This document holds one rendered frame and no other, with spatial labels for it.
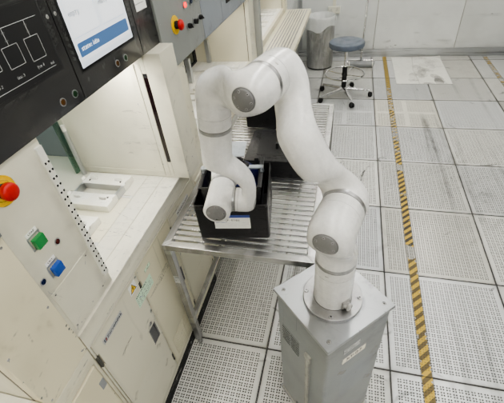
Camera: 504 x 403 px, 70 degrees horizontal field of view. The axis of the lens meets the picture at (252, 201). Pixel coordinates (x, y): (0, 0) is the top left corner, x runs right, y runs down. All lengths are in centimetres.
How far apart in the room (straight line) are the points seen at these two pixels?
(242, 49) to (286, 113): 199
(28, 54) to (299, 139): 62
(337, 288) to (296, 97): 56
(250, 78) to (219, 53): 215
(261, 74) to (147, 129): 85
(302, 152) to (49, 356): 81
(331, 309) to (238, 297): 106
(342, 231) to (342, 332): 41
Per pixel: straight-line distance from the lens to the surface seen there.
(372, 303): 124
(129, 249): 135
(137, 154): 163
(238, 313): 212
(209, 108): 91
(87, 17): 115
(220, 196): 108
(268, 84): 75
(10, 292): 97
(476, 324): 227
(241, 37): 280
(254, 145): 177
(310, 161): 84
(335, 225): 86
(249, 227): 137
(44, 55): 101
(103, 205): 153
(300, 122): 83
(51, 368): 114
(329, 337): 116
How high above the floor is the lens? 177
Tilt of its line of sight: 40 degrees down
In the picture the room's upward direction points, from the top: 6 degrees counter-clockwise
